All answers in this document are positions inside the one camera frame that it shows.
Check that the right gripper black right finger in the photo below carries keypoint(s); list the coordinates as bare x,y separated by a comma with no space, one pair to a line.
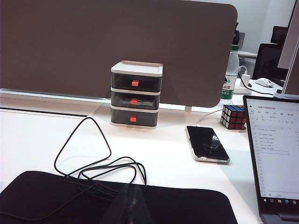
140,212

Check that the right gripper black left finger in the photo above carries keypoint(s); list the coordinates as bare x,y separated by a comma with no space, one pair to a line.
116,212

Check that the open grey laptop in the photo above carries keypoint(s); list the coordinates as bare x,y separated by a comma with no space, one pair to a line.
273,151

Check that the black mouse pad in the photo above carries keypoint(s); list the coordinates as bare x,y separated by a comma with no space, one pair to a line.
46,198

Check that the black smartphone silver edge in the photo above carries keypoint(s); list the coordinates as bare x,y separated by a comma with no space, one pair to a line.
205,142

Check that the Rubik's cube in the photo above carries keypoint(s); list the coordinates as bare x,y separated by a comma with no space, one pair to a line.
233,116

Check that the small three-drawer organizer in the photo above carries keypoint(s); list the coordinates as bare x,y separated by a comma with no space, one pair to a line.
136,66

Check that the white power strip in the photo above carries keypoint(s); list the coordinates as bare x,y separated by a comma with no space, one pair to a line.
240,89

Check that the grey desk divider panel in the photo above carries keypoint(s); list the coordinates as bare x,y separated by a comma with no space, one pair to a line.
93,46

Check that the white plug charger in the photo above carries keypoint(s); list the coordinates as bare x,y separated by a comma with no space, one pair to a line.
245,80

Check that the clear water bottle green label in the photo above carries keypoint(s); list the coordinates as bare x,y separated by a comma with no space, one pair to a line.
231,70

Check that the black monitor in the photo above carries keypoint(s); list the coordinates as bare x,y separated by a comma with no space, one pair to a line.
268,60

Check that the black chair back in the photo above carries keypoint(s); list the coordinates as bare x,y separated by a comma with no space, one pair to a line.
279,35

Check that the brown side partition panel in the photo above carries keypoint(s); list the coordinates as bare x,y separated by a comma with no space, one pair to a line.
290,35

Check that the white partition bracket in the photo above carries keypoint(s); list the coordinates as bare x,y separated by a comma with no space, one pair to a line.
188,109

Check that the silver partition base rail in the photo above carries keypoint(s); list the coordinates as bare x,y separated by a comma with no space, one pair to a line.
46,93

